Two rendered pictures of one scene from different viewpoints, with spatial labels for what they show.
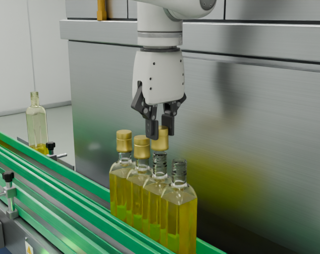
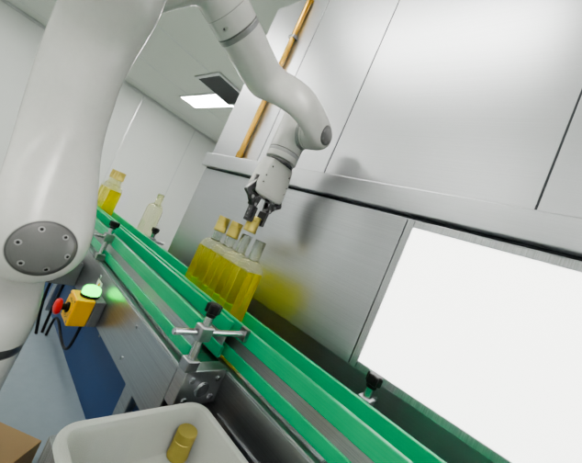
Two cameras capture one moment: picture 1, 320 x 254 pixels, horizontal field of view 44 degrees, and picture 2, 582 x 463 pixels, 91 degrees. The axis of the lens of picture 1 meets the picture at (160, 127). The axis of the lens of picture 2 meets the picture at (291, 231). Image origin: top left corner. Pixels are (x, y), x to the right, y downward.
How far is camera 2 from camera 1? 0.25 m
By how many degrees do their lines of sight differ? 20
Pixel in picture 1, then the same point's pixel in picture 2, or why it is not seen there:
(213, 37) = (313, 179)
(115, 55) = (237, 182)
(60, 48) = (180, 213)
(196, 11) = (316, 140)
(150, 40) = (277, 150)
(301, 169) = (344, 276)
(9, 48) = (144, 197)
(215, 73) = (306, 202)
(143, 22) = (277, 139)
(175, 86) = (279, 192)
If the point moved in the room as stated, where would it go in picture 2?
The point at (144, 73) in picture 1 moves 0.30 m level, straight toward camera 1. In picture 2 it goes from (263, 169) to (278, 129)
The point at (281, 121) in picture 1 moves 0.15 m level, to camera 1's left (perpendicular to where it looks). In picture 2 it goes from (341, 240) to (287, 216)
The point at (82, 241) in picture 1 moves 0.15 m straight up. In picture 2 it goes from (154, 278) to (180, 222)
